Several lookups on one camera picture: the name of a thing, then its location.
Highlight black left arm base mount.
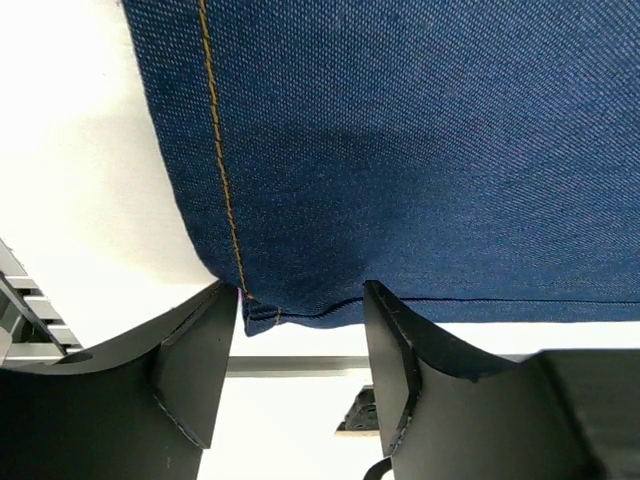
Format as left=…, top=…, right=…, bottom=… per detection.
left=335, top=385, right=379, bottom=438

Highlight dark blue denim trousers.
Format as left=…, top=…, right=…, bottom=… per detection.
left=124, top=1, right=639, bottom=335

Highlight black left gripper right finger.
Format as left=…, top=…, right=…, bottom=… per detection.
left=364, top=281, right=639, bottom=480

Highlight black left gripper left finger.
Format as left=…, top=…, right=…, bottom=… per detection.
left=1, top=283, right=237, bottom=480

